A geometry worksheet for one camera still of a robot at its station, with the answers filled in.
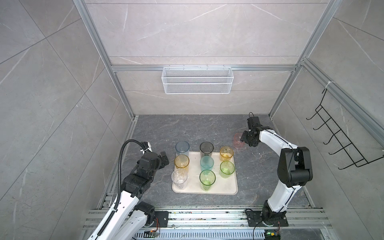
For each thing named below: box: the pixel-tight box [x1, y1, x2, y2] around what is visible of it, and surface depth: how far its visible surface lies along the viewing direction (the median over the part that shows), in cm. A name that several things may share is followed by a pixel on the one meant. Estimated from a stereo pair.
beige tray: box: [172, 151, 238, 195], surface depth 86 cm
